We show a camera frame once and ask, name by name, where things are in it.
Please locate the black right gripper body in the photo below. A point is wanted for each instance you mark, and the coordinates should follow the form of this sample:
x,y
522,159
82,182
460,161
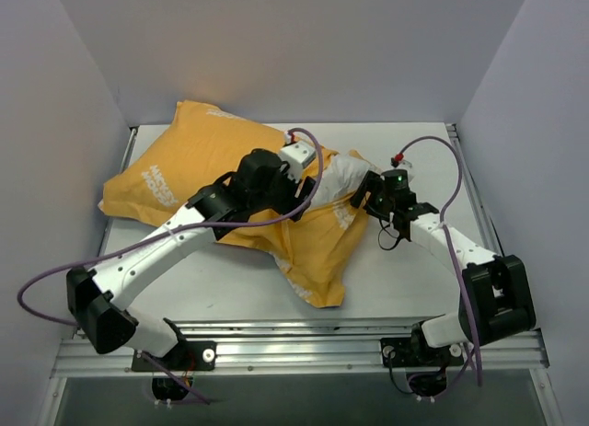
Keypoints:
x,y
366,192

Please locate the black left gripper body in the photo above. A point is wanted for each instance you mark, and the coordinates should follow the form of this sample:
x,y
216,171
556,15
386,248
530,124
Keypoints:
x,y
303,194

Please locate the white pillow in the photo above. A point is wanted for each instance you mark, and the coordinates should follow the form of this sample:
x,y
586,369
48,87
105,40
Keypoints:
x,y
342,177

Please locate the yellow printed pillowcase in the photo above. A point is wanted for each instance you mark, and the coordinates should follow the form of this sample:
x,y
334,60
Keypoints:
x,y
202,143

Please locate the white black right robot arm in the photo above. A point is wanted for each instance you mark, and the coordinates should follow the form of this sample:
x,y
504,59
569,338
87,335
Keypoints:
x,y
495,300

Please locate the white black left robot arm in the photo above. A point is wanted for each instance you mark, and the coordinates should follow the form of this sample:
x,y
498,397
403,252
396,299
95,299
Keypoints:
x,y
100,297

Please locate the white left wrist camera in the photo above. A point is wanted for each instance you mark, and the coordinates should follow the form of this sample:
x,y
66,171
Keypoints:
x,y
298,156

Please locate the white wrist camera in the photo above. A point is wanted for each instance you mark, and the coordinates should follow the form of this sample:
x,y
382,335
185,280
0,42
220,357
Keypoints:
x,y
298,156
400,162

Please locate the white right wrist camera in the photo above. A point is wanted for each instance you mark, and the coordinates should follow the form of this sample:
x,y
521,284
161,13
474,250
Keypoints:
x,y
400,162

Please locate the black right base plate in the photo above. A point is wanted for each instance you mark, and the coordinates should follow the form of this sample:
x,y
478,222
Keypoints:
x,y
402,353

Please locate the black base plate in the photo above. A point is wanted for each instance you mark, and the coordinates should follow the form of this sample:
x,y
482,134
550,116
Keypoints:
x,y
402,353
193,355

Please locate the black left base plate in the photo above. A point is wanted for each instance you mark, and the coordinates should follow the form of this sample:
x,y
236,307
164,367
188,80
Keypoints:
x,y
193,355

